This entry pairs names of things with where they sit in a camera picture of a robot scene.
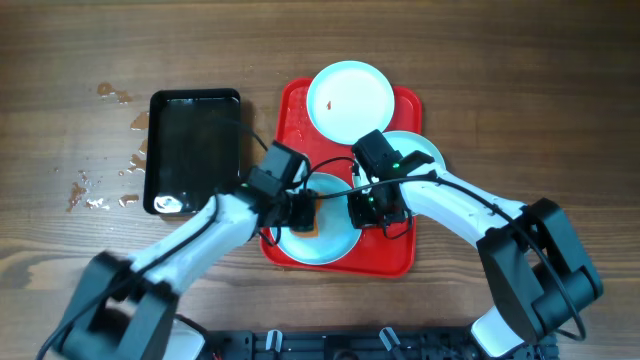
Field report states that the green and orange sponge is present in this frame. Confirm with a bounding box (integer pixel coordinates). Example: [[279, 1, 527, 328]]
[[291, 200, 322, 238]]

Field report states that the white plate with red speck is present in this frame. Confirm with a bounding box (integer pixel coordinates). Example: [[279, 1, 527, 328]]
[[306, 60, 395, 145]]

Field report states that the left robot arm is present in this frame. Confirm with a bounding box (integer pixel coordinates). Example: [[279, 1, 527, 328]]
[[37, 187, 317, 359]]

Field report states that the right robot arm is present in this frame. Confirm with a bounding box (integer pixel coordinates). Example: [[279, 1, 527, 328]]
[[353, 164, 604, 357]]

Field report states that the red plastic tray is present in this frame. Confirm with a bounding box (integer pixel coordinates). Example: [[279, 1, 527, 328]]
[[260, 78, 422, 278]]

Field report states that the black water tray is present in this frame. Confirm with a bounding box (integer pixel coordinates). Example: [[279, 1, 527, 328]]
[[143, 88, 241, 216]]

